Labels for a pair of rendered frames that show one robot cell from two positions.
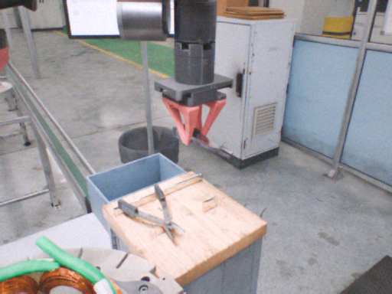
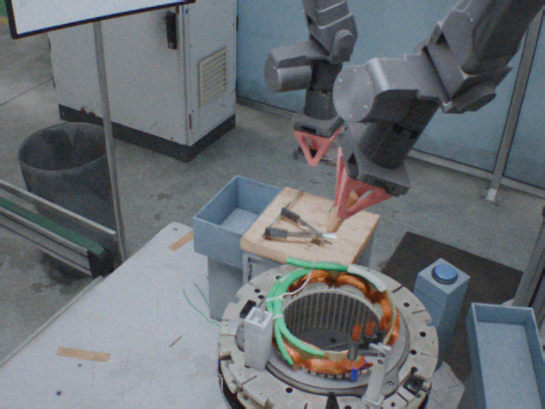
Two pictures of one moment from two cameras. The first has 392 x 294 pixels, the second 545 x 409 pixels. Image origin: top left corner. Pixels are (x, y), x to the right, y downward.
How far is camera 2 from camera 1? 0.73 m
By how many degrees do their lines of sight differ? 25
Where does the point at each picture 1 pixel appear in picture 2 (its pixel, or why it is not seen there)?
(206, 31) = not seen: hidden behind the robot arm
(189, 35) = (329, 85)
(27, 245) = (81, 318)
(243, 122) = (184, 86)
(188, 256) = (345, 254)
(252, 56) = not seen: outside the picture
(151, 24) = (302, 82)
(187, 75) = (324, 113)
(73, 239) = (128, 297)
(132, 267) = not seen: hidden behind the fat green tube
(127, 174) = (217, 205)
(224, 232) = (355, 230)
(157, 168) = (235, 191)
